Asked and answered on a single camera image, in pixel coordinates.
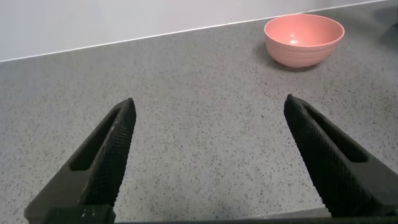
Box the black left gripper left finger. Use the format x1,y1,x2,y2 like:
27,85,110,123
24,97,137,224

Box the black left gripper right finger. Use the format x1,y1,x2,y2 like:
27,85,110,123
283,94,398,218

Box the pink ribbed bowl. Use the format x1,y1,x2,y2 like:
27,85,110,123
264,13,346,69

